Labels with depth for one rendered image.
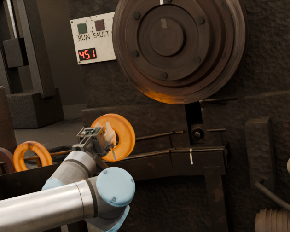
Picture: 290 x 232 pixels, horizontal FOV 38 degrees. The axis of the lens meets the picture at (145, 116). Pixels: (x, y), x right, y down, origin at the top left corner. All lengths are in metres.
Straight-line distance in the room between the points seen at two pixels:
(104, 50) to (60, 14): 7.17
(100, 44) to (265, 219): 0.90
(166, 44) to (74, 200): 0.63
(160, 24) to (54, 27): 7.63
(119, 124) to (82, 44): 0.52
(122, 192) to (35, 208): 0.19
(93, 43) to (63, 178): 0.76
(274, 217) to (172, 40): 0.63
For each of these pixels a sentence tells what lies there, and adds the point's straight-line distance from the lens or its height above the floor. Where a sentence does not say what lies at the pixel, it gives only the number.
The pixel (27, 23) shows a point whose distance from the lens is 6.80.
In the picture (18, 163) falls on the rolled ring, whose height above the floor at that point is 0.68.
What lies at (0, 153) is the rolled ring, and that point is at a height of 0.73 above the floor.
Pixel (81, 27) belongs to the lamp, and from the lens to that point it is 1.73.
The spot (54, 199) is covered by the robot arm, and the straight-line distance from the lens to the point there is 0.93.
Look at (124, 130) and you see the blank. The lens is 1.32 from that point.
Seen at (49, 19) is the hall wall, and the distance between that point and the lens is 8.98.
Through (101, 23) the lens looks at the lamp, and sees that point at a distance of 1.69.
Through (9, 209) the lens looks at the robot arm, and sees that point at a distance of 0.92.
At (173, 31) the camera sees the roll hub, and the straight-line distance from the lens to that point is 1.34.
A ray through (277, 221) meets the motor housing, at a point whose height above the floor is 0.52.
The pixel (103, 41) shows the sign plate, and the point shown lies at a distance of 1.69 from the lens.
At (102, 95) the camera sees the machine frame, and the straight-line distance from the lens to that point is 1.75.
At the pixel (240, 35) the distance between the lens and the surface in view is 1.39.
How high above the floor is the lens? 1.12
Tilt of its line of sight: 10 degrees down
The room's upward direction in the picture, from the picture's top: 9 degrees counter-clockwise
